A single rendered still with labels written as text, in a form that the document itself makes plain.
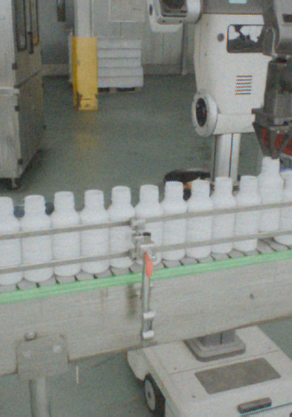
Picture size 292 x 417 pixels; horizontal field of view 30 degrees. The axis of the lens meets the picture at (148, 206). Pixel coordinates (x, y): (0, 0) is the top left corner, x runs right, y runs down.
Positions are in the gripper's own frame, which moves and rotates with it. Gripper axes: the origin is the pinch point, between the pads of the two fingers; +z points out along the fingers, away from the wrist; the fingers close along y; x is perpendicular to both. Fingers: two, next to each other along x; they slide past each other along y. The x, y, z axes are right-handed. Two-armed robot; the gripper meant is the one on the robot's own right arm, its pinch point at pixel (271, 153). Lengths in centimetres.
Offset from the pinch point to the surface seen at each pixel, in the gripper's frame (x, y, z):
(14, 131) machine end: -14, -357, 84
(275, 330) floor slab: 78, -92, 125
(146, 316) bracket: -33.7, 14.0, 26.8
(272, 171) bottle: -0.9, 2.7, 3.3
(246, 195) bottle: -7.4, 3.9, 7.8
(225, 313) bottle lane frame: -12.5, 8.4, 33.8
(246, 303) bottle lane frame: -7.2, 8.4, 32.4
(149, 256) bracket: -34.1, 15.3, 12.8
